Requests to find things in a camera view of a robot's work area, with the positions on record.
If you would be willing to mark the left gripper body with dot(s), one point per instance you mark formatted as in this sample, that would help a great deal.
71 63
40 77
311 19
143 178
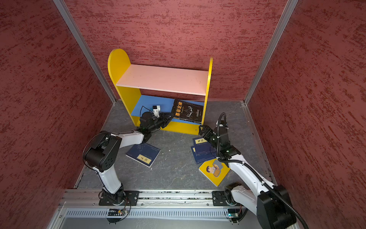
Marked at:
158 122

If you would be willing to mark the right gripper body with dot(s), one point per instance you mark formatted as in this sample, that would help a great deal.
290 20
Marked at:
211 139

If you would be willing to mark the navy book with label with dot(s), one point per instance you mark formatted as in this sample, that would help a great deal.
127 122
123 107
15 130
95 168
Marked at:
202 147

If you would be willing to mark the black Murphy's law book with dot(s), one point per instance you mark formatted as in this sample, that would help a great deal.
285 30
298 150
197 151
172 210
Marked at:
188 111

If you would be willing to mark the yellow cartoon cover book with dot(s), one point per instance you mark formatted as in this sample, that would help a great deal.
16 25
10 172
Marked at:
215 171

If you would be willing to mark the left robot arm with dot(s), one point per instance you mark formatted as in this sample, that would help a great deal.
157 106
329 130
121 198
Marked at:
101 152

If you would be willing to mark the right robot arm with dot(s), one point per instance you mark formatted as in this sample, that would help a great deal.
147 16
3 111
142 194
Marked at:
270 203

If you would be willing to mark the navy book underneath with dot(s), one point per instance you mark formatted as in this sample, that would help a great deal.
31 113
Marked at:
203 157

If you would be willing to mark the small navy book left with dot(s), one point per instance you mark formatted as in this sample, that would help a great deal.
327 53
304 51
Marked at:
144 153

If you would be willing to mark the yellow pink blue bookshelf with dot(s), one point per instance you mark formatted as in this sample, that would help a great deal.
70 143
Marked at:
129 79

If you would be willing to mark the right circuit board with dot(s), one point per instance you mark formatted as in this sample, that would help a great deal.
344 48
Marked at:
234 214

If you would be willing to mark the circuit board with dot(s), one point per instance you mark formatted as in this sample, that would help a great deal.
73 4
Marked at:
116 213
234 214

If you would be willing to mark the left circuit board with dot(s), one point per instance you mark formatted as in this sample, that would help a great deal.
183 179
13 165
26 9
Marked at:
116 213

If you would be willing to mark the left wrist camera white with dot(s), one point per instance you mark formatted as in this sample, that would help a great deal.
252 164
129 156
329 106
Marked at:
156 111

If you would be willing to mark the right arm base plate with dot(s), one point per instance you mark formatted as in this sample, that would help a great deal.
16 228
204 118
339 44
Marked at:
223 198

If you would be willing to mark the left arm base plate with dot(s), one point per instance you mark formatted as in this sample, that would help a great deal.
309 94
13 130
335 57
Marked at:
120 198

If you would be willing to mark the left aluminium corner post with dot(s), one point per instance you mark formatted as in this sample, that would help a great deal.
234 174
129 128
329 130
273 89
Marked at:
67 17

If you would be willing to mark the aluminium corner post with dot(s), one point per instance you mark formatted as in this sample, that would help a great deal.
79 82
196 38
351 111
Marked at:
282 23
67 17

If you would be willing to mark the aluminium mounting rail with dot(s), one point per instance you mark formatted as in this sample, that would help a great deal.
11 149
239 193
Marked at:
160 198

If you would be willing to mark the right aluminium corner post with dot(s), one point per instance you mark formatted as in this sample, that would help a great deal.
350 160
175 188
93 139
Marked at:
282 23

